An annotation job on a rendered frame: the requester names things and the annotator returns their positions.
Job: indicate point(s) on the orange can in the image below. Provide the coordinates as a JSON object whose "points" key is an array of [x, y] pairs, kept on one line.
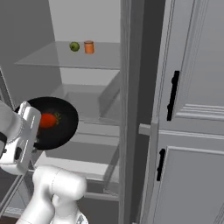
{"points": [[89, 47]]}

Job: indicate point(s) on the tall grey cupboard door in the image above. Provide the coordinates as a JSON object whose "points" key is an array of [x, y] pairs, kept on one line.
{"points": [[198, 58]]}

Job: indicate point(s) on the glass fridge shelf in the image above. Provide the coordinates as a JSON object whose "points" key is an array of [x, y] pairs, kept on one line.
{"points": [[67, 59]]}

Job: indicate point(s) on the red tomato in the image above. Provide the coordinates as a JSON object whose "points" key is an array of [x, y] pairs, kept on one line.
{"points": [[47, 120]]}

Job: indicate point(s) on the grey fridge door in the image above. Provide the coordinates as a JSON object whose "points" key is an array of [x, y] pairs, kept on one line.
{"points": [[5, 87]]}

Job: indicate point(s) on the grey fridge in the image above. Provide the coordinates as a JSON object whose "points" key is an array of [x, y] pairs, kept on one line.
{"points": [[128, 87]]}

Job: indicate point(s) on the green apple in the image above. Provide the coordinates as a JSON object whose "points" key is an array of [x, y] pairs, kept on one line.
{"points": [[74, 46]]}

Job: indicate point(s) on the clear fridge drawer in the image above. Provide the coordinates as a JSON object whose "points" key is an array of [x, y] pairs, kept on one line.
{"points": [[93, 99]]}

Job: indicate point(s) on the black bowl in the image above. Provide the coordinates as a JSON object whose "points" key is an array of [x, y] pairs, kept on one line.
{"points": [[62, 125]]}

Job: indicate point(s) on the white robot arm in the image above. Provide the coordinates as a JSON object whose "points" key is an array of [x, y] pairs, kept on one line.
{"points": [[58, 186]]}

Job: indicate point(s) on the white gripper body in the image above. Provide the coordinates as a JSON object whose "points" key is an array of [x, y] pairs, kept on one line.
{"points": [[27, 131]]}

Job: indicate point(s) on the short grey cupboard door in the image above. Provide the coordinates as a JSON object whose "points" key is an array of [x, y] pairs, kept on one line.
{"points": [[189, 180]]}

